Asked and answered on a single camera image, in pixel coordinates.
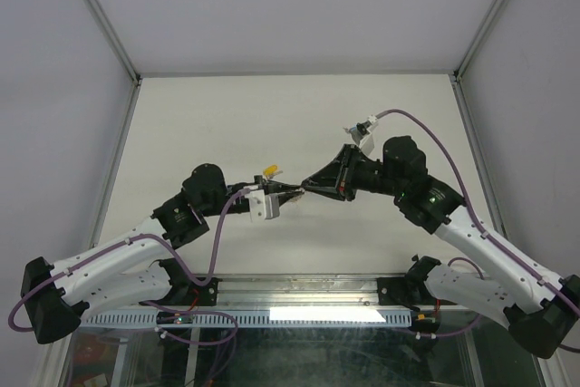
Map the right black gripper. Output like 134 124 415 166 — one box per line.
301 144 406 202

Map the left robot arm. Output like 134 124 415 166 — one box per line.
8 163 304 344

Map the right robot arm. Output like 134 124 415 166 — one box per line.
302 136 579 359

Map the yellow tag key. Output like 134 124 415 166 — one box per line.
263 165 283 179

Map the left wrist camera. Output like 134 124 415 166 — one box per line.
245 189 280 223

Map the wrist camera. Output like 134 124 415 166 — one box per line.
348 115 379 156
245 189 280 223

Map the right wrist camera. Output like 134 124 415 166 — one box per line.
348 115 379 156

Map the aluminium mounting rail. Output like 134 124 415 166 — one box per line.
135 272 543 311

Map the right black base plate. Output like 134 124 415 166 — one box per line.
375 276 438 311

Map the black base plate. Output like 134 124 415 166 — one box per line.
375 276 438 311
152 278 219 307

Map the white slotted cable duct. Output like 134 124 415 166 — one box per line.
81 306 412 329

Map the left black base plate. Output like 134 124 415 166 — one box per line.
152 278 219 307

